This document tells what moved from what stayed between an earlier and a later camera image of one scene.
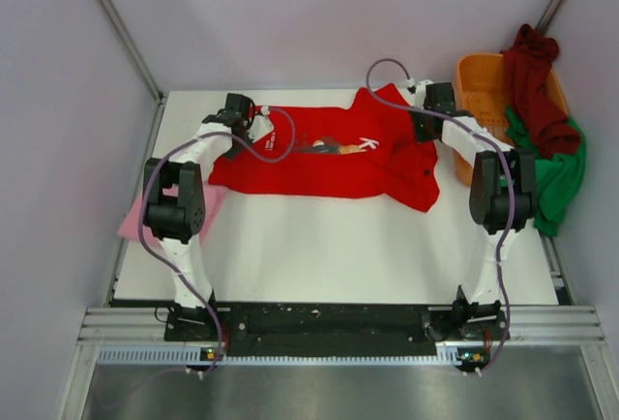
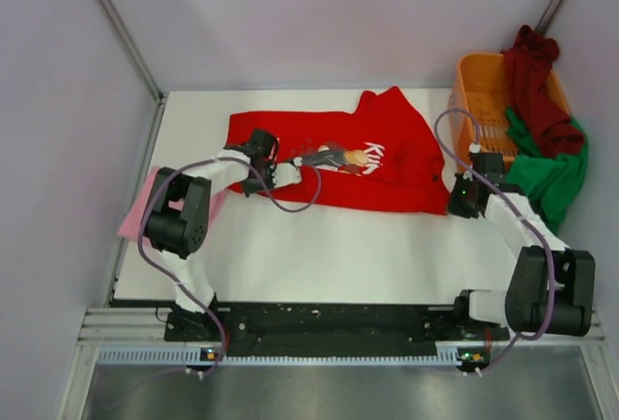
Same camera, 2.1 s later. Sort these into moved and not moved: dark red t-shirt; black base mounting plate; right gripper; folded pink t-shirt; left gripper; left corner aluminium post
Moved: left gripper; right gripper
Not moved: black base mounting plate; folded pink t-shirt; left corner aluminium post; dark red t-shirt
